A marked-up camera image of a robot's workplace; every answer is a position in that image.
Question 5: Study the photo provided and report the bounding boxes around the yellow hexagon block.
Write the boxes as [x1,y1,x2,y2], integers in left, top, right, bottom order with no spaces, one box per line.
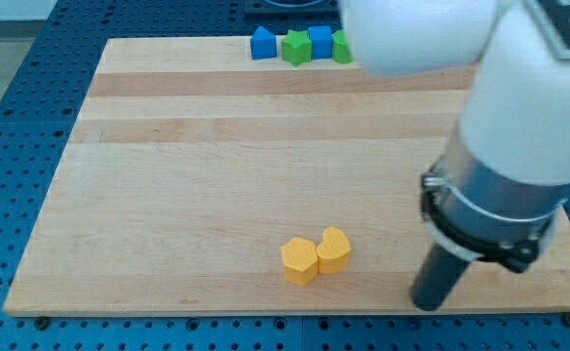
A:
[281,237,319,286]

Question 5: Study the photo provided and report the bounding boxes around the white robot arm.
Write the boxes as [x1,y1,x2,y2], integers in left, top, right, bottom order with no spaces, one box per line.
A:
[339,0,570,274]

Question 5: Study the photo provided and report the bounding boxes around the yellow heart block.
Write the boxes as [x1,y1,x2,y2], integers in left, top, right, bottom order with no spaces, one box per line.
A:
[317,226,352,274]

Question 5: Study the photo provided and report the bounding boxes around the wooden board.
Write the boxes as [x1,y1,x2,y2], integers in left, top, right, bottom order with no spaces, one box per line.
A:
[3,34,570,318]

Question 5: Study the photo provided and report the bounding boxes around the green star block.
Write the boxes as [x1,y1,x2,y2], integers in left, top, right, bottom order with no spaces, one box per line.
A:
[282,30,312,66]

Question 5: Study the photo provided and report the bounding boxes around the blue pentagon block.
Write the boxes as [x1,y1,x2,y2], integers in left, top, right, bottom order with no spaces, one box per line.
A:
[250,26,278,60]

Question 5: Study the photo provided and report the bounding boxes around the green round block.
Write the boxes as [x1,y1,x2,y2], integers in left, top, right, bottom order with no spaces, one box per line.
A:
[332,29,354,64]

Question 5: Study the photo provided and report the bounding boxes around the blue cube block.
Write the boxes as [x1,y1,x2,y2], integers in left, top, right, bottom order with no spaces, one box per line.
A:
[308,25,332,59]

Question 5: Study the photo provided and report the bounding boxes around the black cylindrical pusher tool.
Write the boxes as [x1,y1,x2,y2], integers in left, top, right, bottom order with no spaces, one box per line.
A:
[409,244,471,311]

